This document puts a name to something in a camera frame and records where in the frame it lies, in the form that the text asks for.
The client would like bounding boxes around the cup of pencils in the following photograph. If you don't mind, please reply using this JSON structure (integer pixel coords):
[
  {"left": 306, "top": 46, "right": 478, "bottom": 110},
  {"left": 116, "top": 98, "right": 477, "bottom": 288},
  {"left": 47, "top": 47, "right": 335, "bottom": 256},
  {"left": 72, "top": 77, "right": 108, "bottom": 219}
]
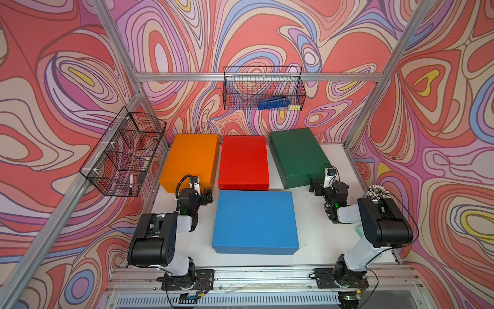
[{"left": 364, "top": 184, "right": 391, "bottom": 201}]

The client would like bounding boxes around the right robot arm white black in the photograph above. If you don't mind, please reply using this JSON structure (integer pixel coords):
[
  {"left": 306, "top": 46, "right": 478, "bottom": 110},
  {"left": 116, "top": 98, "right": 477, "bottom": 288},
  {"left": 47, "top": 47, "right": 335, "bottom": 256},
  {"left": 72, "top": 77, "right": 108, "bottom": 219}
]
[{"left": 310, "top": 179, "right": 414, "bottom": 288}]

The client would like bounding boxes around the orange shoebox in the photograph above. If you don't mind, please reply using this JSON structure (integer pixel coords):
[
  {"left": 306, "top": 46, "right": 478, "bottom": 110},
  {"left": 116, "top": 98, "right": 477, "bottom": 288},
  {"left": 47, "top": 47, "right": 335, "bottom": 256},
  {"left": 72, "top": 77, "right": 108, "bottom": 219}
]
[{"left": 160, "top": 134, "right": 219, "bottom": 193}]

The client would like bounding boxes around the aluminium front rail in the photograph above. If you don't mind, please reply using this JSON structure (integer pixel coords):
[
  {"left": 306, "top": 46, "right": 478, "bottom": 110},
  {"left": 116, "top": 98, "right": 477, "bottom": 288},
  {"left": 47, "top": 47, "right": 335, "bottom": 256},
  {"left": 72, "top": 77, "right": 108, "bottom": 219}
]
[{"left": 98, "top": 264, "right": 434, "bottom": 308}]

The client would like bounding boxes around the red shoebox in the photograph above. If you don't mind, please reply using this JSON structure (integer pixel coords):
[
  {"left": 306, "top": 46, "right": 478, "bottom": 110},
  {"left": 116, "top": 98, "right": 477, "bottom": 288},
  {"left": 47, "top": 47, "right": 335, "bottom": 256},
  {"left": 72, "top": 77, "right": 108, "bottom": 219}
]
[{"left": 218, "top": 136, "right": 270, "bottom": 191}]

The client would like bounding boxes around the blue shoebox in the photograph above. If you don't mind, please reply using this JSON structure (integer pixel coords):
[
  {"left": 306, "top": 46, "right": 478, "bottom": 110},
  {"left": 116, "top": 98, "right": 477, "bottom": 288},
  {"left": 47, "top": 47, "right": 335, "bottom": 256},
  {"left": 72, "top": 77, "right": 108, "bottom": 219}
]
[{"left": 212, "top": 191, "right": 300, "bottom": 256}]

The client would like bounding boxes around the black wire basket back wall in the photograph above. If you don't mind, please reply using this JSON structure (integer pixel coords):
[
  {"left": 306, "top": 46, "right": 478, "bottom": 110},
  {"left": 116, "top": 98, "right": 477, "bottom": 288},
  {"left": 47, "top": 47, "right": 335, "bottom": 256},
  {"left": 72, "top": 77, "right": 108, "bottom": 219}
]
[{"left": 223, "top": 64, "right": 306, "bottom": 111}]

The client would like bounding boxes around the blue tool in basket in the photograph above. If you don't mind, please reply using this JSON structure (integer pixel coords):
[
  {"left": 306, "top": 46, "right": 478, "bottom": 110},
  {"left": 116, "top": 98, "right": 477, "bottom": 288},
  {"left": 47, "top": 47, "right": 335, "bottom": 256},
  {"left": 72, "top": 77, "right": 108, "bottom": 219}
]
[{"left": 257, "top": 96, "right": 290, "bottom": 110}]

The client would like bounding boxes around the marker pen in basket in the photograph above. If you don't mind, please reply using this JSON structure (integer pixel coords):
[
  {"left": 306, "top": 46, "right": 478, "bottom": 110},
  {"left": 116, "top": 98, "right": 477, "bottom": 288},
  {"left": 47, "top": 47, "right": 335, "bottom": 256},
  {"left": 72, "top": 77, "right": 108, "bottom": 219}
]
[{"left": 128, "top": 173, "right": 134, "bottom": 196}]

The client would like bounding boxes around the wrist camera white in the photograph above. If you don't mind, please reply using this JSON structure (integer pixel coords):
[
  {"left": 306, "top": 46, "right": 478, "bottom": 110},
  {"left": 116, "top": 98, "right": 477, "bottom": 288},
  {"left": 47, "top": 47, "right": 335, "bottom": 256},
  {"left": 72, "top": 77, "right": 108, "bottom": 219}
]
[
  {"left": 190, "top": 176, "right": 201, "bottom": 194},
  {"left": 324, "top": 167, "right": 337, "bottom": 188}
]

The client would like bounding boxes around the black wire basket left wall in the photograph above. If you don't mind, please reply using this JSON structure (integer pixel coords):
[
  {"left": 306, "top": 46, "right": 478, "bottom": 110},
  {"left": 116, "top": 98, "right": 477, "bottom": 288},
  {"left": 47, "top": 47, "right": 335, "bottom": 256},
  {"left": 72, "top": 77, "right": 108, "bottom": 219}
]
[{"left": 79, "top": 107, "right": 167, "bottom": 198}]

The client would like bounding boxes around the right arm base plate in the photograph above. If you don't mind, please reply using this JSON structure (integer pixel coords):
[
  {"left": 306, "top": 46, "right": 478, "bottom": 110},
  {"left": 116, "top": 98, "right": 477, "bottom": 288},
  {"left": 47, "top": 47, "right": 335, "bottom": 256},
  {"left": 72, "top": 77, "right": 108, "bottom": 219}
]
[{"left": 308, "top": 268, "right": 369, "bottom": 290}]

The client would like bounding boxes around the black wire basket wall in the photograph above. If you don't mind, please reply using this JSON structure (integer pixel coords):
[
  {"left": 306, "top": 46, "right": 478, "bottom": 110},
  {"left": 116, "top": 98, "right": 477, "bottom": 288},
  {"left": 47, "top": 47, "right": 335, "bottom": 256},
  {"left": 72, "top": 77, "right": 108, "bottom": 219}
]
[
  {"left": 79, "top": 107, "right": 167, "bottom": 198},
  {"left": 223, "top": 64, "right": 306, "bottom": 111}
]

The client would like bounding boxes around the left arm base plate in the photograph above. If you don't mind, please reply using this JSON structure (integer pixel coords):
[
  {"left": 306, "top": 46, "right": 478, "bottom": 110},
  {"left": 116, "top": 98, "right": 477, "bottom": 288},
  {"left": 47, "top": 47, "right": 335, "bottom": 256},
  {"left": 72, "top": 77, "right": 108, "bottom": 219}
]
[{"left": 156, "top": 269, "right": 215, "bottom": 291}]

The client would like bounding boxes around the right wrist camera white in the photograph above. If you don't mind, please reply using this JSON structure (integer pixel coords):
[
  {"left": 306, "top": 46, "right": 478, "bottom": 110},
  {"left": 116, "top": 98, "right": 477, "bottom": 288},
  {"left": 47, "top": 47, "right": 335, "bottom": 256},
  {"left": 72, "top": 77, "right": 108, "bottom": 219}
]
[{"left": 324, "top": 167, "right": 337, "bottom": 188}]

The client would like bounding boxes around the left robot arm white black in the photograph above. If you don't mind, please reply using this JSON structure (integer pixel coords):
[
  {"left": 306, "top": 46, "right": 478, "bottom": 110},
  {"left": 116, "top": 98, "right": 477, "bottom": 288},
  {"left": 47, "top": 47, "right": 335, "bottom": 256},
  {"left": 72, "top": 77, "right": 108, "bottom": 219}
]
[{"left": 127, "top": 175, "right": 213, "bottom": 281}]

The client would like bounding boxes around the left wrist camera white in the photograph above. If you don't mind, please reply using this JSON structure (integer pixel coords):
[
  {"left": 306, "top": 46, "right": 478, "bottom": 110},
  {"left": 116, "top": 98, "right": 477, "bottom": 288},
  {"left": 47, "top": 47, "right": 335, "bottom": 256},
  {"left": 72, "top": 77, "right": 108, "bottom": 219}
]
[{"left": 190, "top": 176, "right": 201, "bottom": 194}]

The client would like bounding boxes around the small teal clock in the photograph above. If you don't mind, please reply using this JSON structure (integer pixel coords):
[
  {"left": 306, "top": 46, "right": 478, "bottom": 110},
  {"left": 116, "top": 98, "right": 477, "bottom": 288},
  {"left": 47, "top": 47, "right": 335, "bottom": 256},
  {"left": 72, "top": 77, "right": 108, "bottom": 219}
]
[{"left": 355, "top": 225, "right": 364, "bottom": 238}]

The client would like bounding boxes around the green shoebox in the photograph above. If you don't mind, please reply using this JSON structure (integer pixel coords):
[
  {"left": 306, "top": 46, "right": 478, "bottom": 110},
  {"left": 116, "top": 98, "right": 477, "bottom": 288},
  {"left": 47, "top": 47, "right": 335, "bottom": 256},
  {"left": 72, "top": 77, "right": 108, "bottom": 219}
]
[{"left": 270, "top": 128, "right": 330, "bottom": 189}]

